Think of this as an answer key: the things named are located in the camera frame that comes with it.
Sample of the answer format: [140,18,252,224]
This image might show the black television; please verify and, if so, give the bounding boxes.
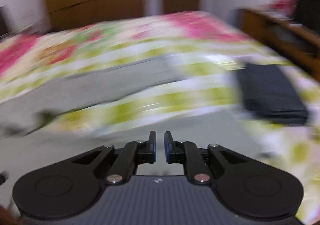
[292,0,320,34]

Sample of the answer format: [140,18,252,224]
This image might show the grey-green pants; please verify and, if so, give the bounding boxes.
[1,53,263,207]

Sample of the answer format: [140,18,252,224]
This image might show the folded dark jeans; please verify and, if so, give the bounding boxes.
[236,63,309,126]

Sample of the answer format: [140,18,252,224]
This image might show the colourful checked bed quilt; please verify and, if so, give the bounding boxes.
[1,12,319,224]

